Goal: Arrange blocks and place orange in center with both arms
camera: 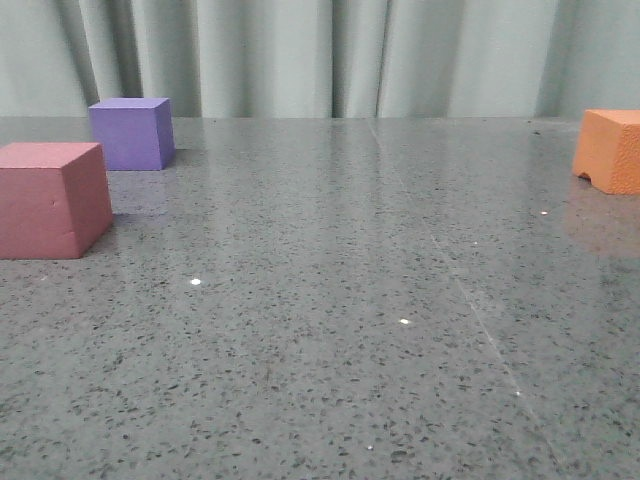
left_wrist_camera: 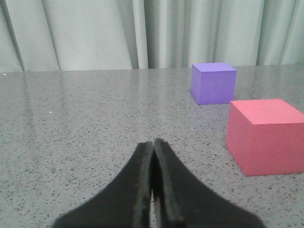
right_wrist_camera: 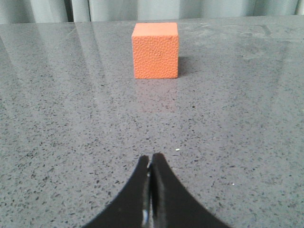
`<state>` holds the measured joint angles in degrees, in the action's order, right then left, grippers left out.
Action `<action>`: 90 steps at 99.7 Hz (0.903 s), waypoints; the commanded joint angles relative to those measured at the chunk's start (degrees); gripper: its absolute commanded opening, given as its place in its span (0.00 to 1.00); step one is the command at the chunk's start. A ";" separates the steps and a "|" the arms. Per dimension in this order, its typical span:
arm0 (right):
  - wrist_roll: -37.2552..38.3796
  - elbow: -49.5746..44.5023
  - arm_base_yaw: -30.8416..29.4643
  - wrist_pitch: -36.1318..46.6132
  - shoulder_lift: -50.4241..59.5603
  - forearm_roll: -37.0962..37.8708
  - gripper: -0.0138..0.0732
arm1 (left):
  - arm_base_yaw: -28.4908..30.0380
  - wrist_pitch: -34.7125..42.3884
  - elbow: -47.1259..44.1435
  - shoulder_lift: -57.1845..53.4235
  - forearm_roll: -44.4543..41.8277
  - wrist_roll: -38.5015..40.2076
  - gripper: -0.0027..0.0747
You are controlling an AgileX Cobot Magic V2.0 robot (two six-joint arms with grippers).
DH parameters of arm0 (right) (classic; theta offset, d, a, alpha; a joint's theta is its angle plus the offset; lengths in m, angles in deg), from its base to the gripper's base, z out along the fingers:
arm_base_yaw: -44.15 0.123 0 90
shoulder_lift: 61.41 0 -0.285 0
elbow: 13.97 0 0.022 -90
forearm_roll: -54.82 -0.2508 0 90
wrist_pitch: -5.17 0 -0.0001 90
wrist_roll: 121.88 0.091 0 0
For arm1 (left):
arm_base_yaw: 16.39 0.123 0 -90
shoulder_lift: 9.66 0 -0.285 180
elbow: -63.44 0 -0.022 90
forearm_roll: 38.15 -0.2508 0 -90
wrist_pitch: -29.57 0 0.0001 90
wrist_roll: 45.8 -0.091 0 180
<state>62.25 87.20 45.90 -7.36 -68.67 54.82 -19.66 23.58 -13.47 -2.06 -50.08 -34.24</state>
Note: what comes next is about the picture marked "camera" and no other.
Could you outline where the orange foam block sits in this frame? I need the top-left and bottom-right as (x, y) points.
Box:
(572, 109), (639, 195)

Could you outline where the pale green curtain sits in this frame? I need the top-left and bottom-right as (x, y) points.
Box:
(1, 1), (639, 118)

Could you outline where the purple foam cube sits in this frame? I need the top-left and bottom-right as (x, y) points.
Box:
(88, 98), (175, 171)

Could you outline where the pink foam cube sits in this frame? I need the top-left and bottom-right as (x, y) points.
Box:
(1, 142), (113, 259)

